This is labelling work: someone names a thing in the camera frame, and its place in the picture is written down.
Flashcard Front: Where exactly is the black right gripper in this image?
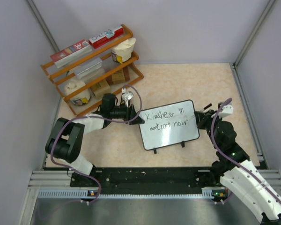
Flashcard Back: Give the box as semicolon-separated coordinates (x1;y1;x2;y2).
195;109;223;149

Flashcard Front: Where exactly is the aluminium frame rail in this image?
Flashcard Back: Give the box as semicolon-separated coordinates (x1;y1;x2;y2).
28;171;73;189

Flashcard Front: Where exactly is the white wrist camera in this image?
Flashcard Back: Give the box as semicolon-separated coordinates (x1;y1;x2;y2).
121;88;134;106
218;103;233;118

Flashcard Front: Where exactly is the white paper bag right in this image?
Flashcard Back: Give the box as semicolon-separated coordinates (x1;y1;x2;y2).
111;37;136;64

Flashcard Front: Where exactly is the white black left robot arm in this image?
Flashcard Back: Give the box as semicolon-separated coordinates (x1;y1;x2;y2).
45;91;145;186

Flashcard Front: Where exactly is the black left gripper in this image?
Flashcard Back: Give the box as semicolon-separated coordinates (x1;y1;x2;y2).
110;102;144;125

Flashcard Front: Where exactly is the orange wooden shelf rack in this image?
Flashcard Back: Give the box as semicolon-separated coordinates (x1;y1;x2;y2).
41;24;144;117

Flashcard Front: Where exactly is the red white foil box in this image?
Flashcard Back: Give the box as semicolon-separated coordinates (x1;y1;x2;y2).
89;25;124;49

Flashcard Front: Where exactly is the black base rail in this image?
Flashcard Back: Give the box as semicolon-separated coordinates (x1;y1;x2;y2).
70;166;228;195

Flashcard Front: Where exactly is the black framed whiteboard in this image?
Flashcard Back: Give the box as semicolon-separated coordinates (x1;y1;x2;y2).
139;99;200;151

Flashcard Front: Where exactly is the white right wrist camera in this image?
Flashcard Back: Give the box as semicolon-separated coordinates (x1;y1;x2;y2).
218;103;233;118

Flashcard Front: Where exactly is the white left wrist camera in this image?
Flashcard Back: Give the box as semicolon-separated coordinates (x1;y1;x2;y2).
121;88;134;106

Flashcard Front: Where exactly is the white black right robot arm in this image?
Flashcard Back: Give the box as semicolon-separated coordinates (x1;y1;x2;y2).
194;110;281;225

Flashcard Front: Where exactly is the red grey wrap box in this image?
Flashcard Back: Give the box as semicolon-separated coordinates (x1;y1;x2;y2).
50;39;92;68

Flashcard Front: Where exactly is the clear plastic box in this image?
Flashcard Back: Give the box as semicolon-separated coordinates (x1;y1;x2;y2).
74;58;103;79

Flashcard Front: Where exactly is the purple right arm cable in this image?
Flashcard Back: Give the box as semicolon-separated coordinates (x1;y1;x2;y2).
210;97;281;216

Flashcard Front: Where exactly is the white slotted cable duct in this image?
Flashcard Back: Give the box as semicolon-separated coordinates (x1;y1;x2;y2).
38;187;228;200

